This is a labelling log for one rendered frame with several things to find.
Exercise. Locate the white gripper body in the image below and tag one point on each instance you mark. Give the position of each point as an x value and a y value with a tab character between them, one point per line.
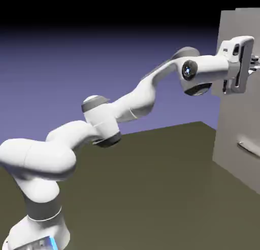
246	61

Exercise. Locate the grey cabinet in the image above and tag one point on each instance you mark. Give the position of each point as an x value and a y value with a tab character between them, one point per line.
233	120

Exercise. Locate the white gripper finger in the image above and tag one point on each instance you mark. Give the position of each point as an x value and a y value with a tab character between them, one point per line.
255	69
255	59

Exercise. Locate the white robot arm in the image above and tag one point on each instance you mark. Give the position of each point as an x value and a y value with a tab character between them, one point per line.
130	104

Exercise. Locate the grey drawer front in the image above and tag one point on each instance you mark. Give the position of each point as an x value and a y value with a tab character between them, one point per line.
225	26
229	122

